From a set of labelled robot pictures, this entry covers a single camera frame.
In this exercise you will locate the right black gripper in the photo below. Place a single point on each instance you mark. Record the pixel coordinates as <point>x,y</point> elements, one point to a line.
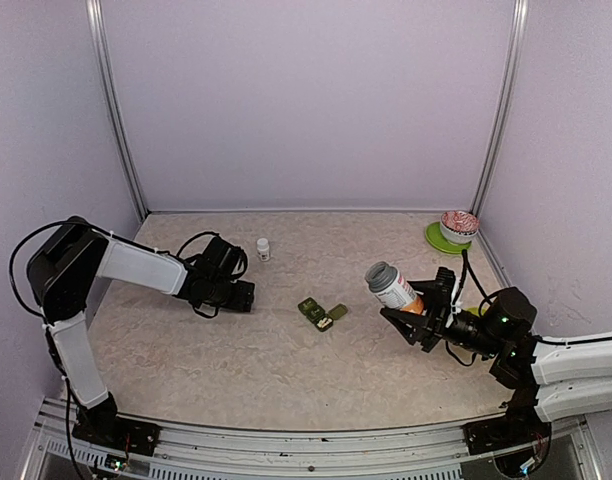
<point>429,326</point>

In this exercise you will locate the green weekly pill organizer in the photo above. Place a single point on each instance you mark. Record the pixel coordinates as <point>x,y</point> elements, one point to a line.
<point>320,318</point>

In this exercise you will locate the orange grey-capped supplement bottle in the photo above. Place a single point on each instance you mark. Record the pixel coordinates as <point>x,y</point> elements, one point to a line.
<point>389,286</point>

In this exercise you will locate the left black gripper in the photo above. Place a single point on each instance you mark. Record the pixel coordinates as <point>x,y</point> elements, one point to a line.
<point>244,299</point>

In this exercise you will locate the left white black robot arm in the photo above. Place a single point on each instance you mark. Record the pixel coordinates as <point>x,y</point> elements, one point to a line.
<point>62,271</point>

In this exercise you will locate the right aluminium frame post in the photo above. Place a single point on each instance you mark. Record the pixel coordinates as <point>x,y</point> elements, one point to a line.
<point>512,62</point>

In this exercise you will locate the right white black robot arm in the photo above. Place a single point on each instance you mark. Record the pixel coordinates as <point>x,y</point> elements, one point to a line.
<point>551,377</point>

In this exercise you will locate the green saucer plate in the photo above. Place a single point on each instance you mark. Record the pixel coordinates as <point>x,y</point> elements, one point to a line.
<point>436,240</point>

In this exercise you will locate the red patterned white bowl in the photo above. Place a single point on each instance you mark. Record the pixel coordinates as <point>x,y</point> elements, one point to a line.
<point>459,227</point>

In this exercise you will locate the front aluminium rail base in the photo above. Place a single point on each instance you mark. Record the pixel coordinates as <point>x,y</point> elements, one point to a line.
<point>189,451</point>

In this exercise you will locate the left aluminium frame post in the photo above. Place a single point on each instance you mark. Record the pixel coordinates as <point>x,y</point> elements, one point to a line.
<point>102,53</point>

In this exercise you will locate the aluminium frame post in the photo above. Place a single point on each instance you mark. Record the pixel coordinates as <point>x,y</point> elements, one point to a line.
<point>102,53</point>
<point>512,62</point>

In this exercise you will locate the small white pill bottle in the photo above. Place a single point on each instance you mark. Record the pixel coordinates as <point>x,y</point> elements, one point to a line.
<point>263,249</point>

